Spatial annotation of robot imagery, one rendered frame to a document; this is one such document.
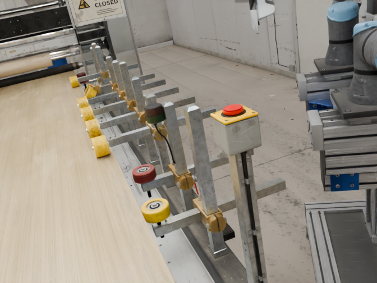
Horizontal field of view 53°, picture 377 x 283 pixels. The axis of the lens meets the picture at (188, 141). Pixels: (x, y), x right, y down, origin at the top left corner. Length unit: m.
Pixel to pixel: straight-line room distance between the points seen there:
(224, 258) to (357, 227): 1.05
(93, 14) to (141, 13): 6.59
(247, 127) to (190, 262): 0.70
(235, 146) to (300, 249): 1.61
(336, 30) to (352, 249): 0.98
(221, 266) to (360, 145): 0.56
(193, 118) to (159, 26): 9.41
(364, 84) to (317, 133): 0.19
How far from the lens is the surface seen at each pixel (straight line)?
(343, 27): 1.68
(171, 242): 1.42
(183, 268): 1.30
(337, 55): 1.70
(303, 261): 2.21
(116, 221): 1.09
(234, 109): 0.72
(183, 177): 1.28
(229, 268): 1.15
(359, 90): 1.25
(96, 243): 1.03
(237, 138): 0.71
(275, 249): 2.29
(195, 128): 0.98
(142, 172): 1.30
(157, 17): 10.33
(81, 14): 3.67
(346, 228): 2.09
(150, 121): 1.20
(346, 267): 1.87
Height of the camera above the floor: 1.46
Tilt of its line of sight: 22 degrees down
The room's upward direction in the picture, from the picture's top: 11 degrees counter-clockwise
